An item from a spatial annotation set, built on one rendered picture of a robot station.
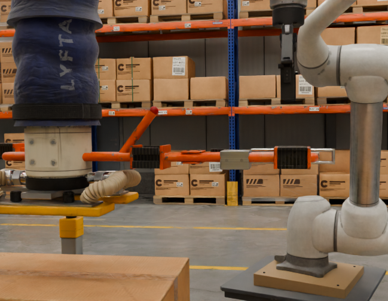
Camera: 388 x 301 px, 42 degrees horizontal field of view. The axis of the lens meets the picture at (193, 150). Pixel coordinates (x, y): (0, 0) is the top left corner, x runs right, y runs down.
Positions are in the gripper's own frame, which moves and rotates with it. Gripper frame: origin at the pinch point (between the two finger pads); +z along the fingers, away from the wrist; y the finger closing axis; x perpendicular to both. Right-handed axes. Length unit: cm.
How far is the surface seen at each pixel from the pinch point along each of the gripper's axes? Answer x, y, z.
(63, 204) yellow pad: -52, 14, 25
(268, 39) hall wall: -69, -839, -149
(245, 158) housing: -10.0, 3.8, 14.7
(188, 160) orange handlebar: -23.8, 3.6, 15.3
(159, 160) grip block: -30.6, 5.1, 15.3
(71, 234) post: -80, -46, 46
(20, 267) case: -74, -2, 45
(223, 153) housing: -15.1, 3.9, 13.5
